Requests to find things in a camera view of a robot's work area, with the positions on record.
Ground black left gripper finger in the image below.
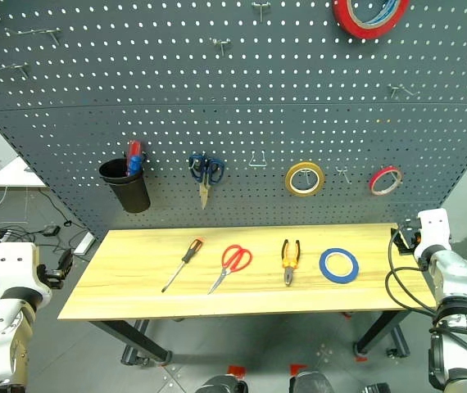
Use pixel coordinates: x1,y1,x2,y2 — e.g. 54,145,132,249
57,248,75,280

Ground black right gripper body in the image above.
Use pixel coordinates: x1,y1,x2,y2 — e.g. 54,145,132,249
398,219,422,255

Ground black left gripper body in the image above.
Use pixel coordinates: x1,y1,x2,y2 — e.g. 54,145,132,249
36,264,65,290

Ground grey pegboard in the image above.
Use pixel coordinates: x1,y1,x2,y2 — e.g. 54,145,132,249
0,0,467,242

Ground white pegboard foot bar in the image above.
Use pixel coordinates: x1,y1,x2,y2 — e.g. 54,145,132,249
72,232,96,256

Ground small red tape roll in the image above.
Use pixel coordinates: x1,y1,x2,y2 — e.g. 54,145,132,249
370,165,404,197

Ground blue tape roll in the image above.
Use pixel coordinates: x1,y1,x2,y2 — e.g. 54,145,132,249
319,247,360,284

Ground black metal table leg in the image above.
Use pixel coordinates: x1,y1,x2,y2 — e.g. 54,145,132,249
88,318,174,367
352,309,413,360

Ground black plastic cup holder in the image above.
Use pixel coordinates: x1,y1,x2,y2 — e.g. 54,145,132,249
97,158,152,215

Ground white background table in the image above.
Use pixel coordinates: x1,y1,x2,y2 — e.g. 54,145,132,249
0,155,49,189

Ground yellow black pliers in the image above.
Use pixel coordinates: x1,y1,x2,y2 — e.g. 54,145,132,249
280,238,302,287

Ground yellow tape roll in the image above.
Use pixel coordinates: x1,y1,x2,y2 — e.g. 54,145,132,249
284,161,326,197

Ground red and blue markers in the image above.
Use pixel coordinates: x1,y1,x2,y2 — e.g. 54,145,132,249
125,140,143,178

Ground large red tape roll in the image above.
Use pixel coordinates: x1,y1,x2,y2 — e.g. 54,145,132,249
332,0,410,41

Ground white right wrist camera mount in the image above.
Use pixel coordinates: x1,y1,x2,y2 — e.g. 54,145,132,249
415,208,452,260

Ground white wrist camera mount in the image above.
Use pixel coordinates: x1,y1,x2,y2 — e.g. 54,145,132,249
0,242,52,304
415,208,452,260

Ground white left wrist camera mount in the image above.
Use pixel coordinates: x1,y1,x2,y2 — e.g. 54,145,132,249
0,242,52,304

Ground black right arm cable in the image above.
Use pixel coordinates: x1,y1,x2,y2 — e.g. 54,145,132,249
384,228,467,393

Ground white floor cable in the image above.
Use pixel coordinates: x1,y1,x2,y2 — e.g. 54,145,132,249
0,186,32,227

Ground black orange handled screwdriver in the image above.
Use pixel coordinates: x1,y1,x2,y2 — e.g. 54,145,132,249
161,238,204,294

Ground wire loop pegboard holder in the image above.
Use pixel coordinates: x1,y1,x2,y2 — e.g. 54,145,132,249
247,150,269,169

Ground red handled scissors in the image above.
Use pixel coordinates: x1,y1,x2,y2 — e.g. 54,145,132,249
206,244,254,296

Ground blue handled scissors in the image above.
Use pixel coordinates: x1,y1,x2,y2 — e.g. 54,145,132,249
188,152,224,211

